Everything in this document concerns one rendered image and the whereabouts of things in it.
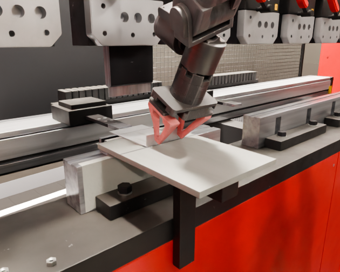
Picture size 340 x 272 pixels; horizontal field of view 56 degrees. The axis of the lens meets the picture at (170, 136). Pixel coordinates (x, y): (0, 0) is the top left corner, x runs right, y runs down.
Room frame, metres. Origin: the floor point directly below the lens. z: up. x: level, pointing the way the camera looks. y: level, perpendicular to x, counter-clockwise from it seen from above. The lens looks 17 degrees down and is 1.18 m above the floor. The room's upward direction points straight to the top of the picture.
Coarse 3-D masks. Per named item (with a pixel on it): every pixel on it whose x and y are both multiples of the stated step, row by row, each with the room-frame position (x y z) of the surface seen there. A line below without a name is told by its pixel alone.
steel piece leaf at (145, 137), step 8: (152, 128) 0.66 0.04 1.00; (176, 128) 0.59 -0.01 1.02; (120, 136) 0.61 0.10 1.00; (128, 136) 0.60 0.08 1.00; (136, 136) 0.60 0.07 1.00; (144, 136) 0.60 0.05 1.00; (152, 136) 0.55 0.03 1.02; (168, 136) 0.58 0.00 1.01; (176, 136) 0.59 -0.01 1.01; (144, 144) 0.55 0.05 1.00; (152, 144) 0.55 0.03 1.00
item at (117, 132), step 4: (124, 128) 0.66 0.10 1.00; (128, 128) 0.66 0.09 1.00; (132, 128) 0.66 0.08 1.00; (136, 128) 0.66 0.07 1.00; (140, 128) 0.66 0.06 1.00; (144, 128) 0.66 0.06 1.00; (112, 132) 0.63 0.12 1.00; (116, 132) 0.63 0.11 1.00; (120, 132) 0.63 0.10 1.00; (124, 132) 0.63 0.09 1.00; (128, 132) 0.63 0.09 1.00
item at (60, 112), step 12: (60, 108) 0.78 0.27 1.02; (72, 108) 0.76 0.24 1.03; (84, 108) 0.77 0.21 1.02; (96, 108) 0.79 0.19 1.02; (108, 108) 0.81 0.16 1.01; (60, 120) 0.78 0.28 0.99; (72, 120) 0.74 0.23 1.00; (84, 120) 0.76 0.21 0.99; (96, 120) 0.73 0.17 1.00; (108, 120) 0.72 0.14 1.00
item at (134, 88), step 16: (112, 48) 0.60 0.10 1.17; (128, 48) 0.62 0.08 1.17; (144, 48) 0.65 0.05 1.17; (112, 64) 0.60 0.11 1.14; (128, 64) 0.62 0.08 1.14; (144, 64) 0.65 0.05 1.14; (112, 80) 0.60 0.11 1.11; (128, 80) 0.62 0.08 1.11; (144, 80) 0.65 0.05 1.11; (112, 96) 0.61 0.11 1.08
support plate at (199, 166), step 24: (120, 144) 0.56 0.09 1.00; (168, 144) 0.56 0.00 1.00; (192, 144) 0.56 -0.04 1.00; (216, 144) 0.56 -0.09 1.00; (144, 168) 0.45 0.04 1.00; (168, 168) 0.44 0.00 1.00; (192, 168) 0.44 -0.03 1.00; (216, 168) 0.44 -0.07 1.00; (240, 168) 0.44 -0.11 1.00; (264, 168) 0.46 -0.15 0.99; (192, 192) 0.37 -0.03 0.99
